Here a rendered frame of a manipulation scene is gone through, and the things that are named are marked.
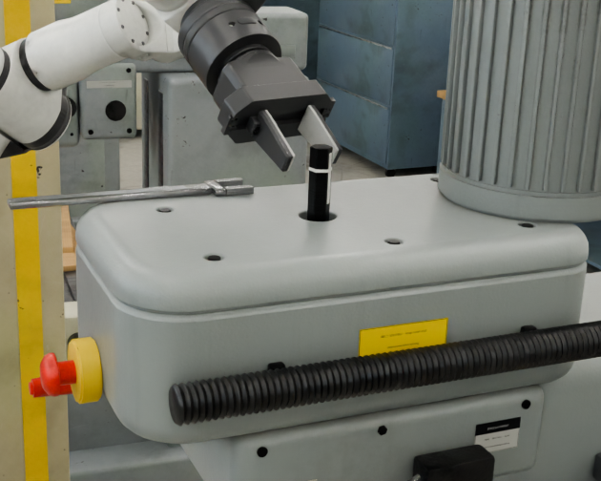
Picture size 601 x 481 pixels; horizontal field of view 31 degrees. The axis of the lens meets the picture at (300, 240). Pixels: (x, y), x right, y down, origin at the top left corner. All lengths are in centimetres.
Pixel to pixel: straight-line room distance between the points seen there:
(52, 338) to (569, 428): 195
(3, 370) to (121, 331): 201
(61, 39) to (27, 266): 162
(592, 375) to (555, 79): 31
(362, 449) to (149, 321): 25
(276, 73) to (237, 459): 38
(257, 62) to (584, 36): 32
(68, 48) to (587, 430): 70
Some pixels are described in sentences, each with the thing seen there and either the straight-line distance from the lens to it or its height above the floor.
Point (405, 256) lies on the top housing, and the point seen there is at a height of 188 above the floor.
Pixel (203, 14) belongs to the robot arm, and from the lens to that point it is 113.
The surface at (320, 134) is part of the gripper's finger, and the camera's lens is 107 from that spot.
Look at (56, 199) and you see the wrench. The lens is 107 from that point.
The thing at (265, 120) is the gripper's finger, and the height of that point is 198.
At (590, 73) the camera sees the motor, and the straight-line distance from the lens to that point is 106.
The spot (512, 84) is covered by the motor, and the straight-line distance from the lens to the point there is 106.
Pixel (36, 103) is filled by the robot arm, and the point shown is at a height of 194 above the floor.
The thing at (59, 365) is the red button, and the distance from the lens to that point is 101.
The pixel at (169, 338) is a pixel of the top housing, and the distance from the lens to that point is 90.
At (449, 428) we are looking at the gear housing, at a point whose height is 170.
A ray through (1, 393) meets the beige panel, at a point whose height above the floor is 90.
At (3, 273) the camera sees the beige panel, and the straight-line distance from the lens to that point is 282.
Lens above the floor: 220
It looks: 18 degrees down
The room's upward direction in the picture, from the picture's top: 2 degrees clockwise
